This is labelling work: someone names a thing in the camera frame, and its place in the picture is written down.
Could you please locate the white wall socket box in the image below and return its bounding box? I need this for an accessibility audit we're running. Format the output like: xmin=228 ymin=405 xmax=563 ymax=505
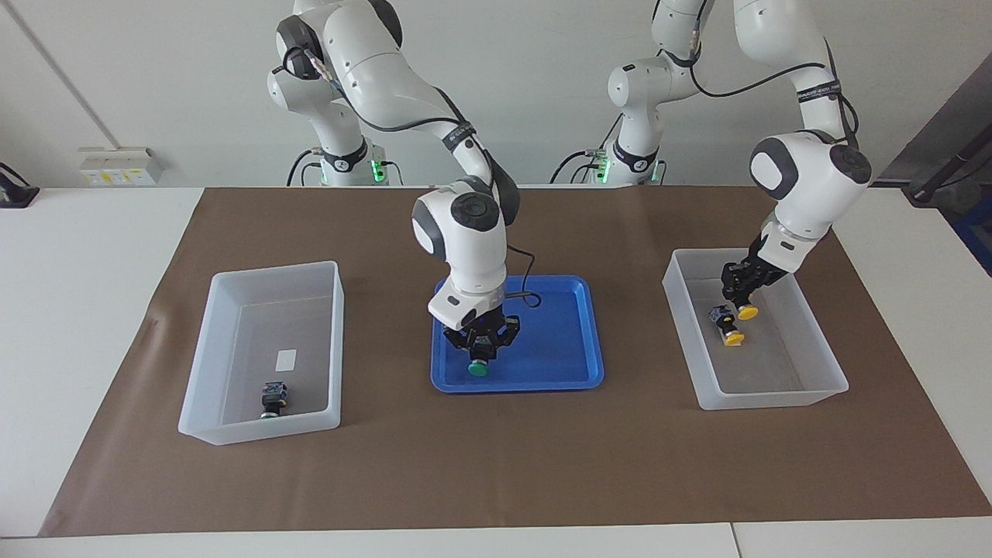
xmin=77 ymin=147 xmax=164 ymax=187

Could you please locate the black metal stand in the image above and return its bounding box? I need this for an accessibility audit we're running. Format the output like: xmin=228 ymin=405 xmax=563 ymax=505
xmin=908 ymin=124 xmax=992 ymax=205

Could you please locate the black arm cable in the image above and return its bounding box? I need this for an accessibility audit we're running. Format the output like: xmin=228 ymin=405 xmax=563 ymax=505
xmin=310 ymin=46 xmax=545 ymax=311
xmin=655 ymin=0 xmax=861 ymax=148

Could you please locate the black desk object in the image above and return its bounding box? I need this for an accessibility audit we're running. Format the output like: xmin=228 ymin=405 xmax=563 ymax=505
xmin=0 ymin=163 xmax=40 ymax=208

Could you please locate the brown paper table mat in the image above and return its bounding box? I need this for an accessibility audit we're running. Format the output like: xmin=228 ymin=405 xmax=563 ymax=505
xmin=39 ymin=186 xmax=992 ymax=537

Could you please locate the translucent white plastic box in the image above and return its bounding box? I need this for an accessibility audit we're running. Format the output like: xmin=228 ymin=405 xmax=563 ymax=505
xmin=663 ymin=248 xmax=849 ymax=411
xmin=178 ymin=260 xmax=344 ymax=446

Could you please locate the green push button switch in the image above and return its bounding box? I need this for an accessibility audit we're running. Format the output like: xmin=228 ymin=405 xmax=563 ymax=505
xmin=467 ymin=341 xmax=498 ymax=379
xmin=260 ymin=381 xmax=290 ymax=420

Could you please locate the black base cable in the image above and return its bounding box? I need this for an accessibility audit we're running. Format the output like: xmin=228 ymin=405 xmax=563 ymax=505
xmin=549 ymin=116 xmax=621 ymax=185
xmin=287 ymin=150 xmax=322 ymax=187

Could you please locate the blue plastic tray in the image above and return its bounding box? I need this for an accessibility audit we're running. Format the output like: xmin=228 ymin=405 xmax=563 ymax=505
xmin=431 ymin=274 xmax=605 ymax=394

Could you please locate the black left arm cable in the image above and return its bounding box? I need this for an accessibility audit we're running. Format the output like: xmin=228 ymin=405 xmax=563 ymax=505
xmin=655 ymin=0 xmax=861 ymax=148

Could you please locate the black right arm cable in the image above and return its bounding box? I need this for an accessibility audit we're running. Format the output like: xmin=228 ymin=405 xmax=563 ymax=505
xmin=310 ymin=46 xmax=545 ymax=311

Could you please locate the blue crate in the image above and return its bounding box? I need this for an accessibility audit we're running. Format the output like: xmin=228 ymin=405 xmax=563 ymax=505
xmin=952 ymin=209 xmax=992 ymax=276

